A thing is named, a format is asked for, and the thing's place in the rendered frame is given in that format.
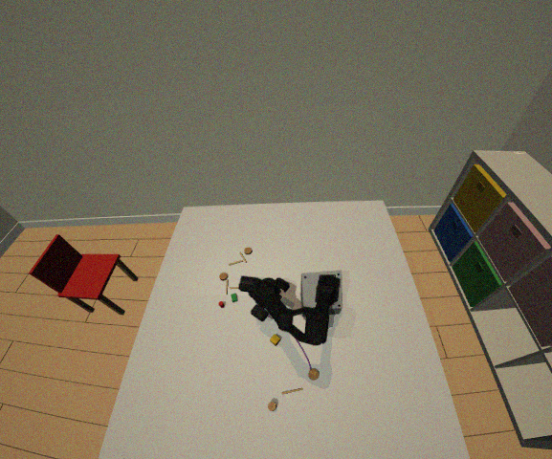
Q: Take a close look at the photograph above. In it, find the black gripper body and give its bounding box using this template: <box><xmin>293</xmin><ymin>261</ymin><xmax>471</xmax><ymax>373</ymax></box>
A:
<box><xmin>251</xmin><ymin>278</ymin><xmax>290</xmax><ymax>321</ymax></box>

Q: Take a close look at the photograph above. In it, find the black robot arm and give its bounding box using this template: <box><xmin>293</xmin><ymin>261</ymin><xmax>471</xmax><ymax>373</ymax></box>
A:
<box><xmin>239</xmin><ymin>274</ymin><xmax>341</xmax><ymax>345</ymax></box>

